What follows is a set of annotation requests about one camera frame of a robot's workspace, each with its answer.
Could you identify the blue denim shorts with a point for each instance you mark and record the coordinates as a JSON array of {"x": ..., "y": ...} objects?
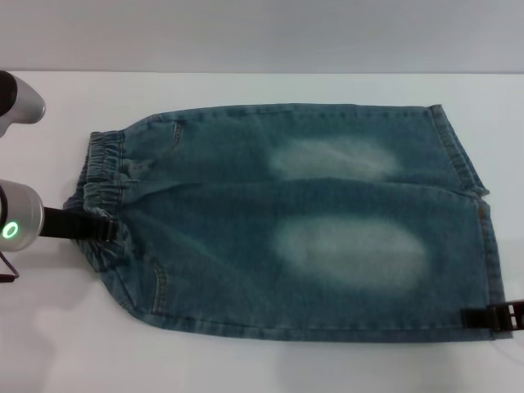
[{"x": 229, "y": 245}]

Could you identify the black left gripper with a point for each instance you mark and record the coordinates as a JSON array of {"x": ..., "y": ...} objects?
[{"x": 69, "y": 223}]

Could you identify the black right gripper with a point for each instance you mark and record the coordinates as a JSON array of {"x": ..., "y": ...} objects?
[{"x": 511, "y": 316}]

